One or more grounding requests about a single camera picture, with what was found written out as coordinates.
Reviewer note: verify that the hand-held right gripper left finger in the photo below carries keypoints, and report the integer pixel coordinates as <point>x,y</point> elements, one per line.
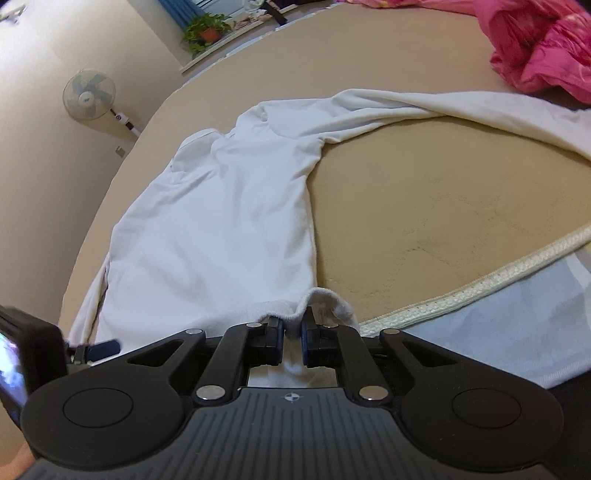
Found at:
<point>276,339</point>

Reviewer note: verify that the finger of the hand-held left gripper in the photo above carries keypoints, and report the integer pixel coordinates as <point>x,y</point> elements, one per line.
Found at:
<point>104,349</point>

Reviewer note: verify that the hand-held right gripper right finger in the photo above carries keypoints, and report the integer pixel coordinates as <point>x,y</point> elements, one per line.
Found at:
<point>304,341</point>

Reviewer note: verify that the white long-sleeved shirt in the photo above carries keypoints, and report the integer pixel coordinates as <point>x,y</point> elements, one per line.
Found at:
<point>221,221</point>

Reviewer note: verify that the person's left forearm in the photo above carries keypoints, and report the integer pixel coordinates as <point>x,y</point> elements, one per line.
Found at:
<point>14,464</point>

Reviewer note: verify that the beige bed mat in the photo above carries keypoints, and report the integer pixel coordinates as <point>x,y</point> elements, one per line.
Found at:
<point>415,184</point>

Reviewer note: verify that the light blue bed sheet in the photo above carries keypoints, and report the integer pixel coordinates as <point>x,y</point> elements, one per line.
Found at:
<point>498,323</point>

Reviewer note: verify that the white window sill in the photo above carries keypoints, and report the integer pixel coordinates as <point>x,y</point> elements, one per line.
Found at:
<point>217,53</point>

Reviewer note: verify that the potted green plant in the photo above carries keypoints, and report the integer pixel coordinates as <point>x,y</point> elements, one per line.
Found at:
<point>205,32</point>

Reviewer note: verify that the dark upright object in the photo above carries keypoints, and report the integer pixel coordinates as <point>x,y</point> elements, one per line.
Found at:
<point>278,16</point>

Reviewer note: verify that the blue curtain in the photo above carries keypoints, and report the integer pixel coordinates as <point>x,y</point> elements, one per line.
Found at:
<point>182,9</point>

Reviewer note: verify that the pink blanket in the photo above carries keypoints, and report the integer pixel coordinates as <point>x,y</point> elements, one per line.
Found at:
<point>535,41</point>

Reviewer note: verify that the wall socket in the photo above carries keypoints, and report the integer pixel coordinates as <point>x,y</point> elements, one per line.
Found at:
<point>120,151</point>

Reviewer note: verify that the white wall fan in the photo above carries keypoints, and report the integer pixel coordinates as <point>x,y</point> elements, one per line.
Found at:
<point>88,94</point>

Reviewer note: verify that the grey wall hook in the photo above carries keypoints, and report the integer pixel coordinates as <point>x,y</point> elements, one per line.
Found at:
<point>9,16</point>

